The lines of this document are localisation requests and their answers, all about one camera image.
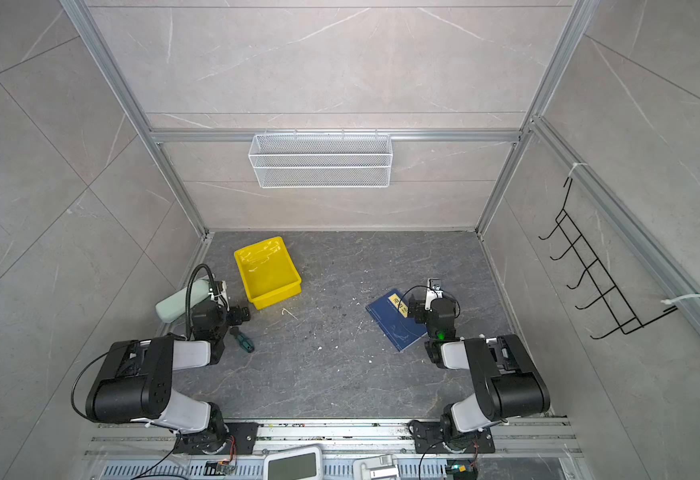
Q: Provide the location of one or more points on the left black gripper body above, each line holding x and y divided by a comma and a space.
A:
236, 315

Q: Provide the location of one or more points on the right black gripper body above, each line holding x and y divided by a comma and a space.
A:
417, 306

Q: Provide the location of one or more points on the green black screwdriver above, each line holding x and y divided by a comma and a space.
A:
243, 340

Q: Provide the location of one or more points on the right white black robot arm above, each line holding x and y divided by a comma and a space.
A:
506, 383

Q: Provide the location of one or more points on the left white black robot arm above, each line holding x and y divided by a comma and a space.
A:
134, 383

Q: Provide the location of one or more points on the yellow plastic bin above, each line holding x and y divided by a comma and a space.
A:
268, 273

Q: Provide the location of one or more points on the pale green cylinder bottle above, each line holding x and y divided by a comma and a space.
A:
174, 306

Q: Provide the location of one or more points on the blue notebook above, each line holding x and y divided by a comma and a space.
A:
390, 314

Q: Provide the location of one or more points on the white grey box device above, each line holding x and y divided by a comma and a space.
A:
384, 467

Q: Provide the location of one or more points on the white tablet device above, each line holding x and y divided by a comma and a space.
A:
304, 463

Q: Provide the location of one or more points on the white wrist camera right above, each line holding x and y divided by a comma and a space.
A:
433, 291

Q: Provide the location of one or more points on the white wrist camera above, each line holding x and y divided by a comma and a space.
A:
218, 294
433, 291

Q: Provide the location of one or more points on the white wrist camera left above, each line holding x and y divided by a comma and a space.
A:
218, 294

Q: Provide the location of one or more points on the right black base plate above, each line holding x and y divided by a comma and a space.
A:
433, 438

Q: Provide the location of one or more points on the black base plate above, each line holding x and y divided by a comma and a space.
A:
234, 437
433, 438

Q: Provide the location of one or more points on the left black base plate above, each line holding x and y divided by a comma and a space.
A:
234, 437

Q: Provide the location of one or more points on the black wire hook rack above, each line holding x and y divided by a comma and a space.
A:
594, 271

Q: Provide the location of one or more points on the white wire mesh basket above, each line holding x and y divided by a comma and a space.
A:
326, 160

